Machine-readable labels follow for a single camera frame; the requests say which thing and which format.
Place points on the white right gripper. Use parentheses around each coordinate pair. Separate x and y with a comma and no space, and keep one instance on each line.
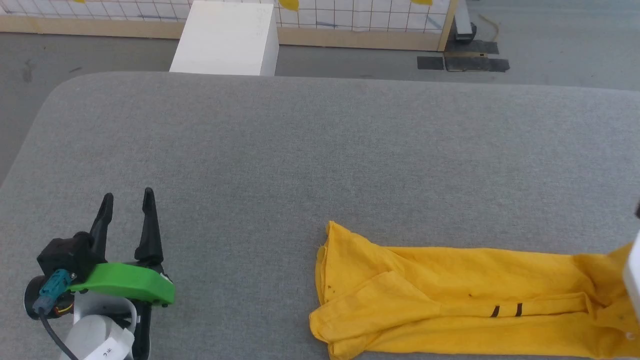
(635,275)

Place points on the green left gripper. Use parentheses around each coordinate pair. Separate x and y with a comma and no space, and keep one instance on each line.
(125,282)

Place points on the yellow t-shirt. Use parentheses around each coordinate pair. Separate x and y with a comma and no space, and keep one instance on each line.
(450,310)

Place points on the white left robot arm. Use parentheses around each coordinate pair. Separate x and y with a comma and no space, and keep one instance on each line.
(95,330)

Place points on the white box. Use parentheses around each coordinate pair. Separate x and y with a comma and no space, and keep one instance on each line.
(225,40)

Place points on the black floor plate under foot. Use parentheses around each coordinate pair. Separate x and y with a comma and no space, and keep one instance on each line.
(472,47)

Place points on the grey metal partition foot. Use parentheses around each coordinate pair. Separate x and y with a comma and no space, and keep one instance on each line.
(464,25)

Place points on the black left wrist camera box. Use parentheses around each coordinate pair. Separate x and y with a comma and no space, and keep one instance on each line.
(67,252)

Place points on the lemon print partition, wooden frame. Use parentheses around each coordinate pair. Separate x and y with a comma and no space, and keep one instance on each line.
(350,37)

